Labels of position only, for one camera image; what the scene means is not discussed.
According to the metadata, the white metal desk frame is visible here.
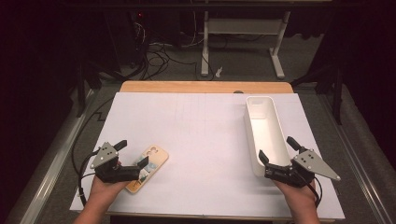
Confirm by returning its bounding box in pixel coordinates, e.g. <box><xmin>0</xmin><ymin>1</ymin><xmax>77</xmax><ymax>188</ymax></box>
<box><xmin>200</xmin><ymin>9</ymin><xmax>292</xmax><ymax>79</ymax></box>

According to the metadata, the person's left hand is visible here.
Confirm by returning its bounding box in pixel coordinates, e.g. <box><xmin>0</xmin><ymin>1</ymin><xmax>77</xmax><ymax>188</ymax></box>
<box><xmin>87</xmin><ymin>175</ymin><xmax>132</xmax><ymax>206</ymax></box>

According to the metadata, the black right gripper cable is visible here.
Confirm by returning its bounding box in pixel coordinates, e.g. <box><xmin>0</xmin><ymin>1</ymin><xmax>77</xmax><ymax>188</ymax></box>
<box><xmin>306</xmin><ymin>175</ymin><xmax>323</xmax><ymax>209</ymax></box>

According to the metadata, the tangle of black floor cables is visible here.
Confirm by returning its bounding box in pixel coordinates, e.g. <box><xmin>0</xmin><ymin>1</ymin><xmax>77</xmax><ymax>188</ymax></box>
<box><xmin>132</xmin><ymin>21</ymin><xmax>217</xmax><ymax>82</ymax></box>

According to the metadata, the wooden table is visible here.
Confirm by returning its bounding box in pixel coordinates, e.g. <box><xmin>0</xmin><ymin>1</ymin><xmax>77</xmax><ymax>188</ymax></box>
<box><xmin>106</xmin><ymin>80</ymin><xmax>335</xmax><ymax>224</ymax></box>

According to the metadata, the person's right hand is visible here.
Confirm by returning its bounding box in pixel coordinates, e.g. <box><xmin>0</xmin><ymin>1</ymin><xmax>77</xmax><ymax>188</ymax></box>
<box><xmin>274</xmin><ymin>178</ymin><xmax>318</xmax><ymax>216</ymax></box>

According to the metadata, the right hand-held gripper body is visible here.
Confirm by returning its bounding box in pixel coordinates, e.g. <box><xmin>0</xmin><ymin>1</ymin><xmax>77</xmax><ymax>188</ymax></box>
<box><xmin>264</xmin><ymin>146</ymin><xmax>342</xmax><ymax>189</ymax></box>

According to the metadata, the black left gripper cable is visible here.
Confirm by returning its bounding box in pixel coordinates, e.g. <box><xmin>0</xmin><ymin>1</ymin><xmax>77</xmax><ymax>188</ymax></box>
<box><xmin>77</xmin><ymin>148</ymin><xmax>101</xmax><ymax>207</ymax></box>

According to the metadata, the black floor cable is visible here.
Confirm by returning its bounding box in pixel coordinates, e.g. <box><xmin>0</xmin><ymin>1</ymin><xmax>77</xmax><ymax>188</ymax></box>
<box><xmin>71</xmin><ymin>96</ymin><xmax>116</xmax><ymax>175</ymax></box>

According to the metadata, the black tripod stand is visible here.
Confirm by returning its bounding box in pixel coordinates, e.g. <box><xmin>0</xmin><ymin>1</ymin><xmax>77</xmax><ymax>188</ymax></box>
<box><xmin>75</xmin><ymin>59</ymin><xmax>127</xmax><ymax>119</ymax></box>
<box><xmin>290</xmin><ymin>60</ymin><xmax>344</xmax><ymax>126</ymax></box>

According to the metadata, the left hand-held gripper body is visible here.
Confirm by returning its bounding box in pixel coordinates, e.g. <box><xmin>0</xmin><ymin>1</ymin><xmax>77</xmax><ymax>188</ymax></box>
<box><xmin>90</xmin><ymin>142</ymin><xmax>141</xmax><ymax>184</ymax></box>

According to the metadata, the long white plastic bin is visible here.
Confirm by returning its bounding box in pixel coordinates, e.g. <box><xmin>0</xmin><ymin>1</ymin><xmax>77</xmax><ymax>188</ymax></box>
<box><xmin>245</xmin><ymin>95</ymin><xmax>292</xmax><ymax>177</ymax></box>

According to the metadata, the white foam board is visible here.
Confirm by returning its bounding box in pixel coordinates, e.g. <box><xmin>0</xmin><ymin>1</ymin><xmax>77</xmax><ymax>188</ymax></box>
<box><xmin>69</xmin><ymin>91</ymin><xmax>346</xmax><ymax>220</ymax></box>

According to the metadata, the grey metal floor rail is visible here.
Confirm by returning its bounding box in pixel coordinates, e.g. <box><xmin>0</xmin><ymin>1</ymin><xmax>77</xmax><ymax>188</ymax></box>
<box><xmin>5</xmin><ymin>89</ymin><xmax>96</xmax><ymax>224</ymax></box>
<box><xmin>317</xmin><ymin>92</ymin><xmax>396</xmax><ymax>224</ymax></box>

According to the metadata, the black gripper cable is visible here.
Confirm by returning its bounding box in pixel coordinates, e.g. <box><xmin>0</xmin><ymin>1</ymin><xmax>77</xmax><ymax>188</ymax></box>
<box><xmin>306</xmin><ymin>175</ymin><xmax>323</xmax><ymax>209</ymax></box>
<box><xmin>77</xmin><ymin>148</ymin><xmax>101</xmax><ymax>207</ymax></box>

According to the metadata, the dark computer tower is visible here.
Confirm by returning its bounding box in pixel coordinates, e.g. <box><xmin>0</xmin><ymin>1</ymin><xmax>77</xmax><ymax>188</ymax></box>
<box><xmin>104</xmin><ymin>9</ymin><xmax>151</xmax><ymax>69</ymax></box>

